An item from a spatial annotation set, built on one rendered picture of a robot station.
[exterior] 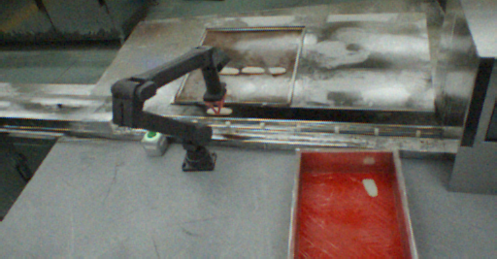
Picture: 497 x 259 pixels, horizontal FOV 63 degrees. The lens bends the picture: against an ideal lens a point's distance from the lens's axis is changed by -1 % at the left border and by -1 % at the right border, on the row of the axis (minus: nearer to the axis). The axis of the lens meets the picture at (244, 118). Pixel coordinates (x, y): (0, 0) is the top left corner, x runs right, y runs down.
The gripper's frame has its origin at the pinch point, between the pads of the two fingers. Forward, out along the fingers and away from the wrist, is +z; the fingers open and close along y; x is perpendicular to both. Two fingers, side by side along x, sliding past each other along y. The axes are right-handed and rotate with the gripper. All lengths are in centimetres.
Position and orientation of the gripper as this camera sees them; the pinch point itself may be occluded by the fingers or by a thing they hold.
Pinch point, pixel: (218, 109)
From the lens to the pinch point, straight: 159.3
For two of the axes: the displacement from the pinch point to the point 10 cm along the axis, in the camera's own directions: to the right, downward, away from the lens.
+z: 1.5, 7.7, 6.2
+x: -9.6, -0.4, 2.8
